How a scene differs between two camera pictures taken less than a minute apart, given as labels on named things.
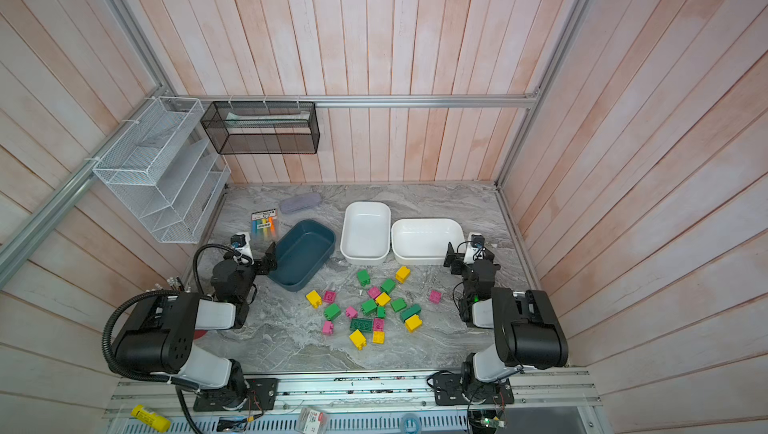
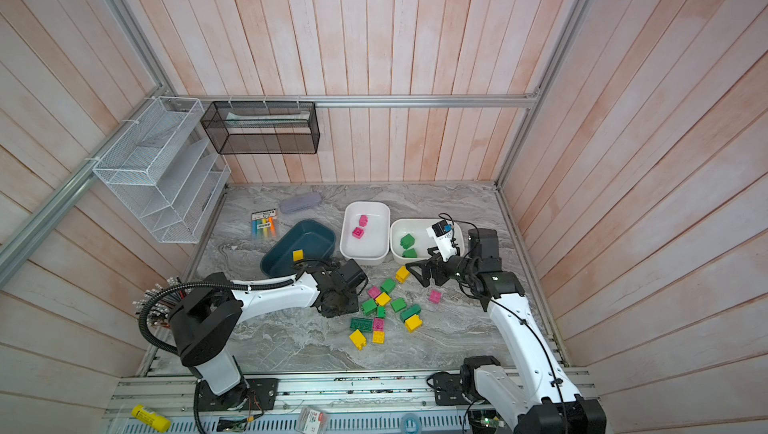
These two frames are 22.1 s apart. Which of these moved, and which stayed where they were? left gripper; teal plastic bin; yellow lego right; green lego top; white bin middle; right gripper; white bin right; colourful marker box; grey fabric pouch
Moved: left gripper; green lego top; right gripper
Stayed: teal plastic bin; white bin right; white bin middle; grey fabric pouch; colourful marker box; yellow lego right
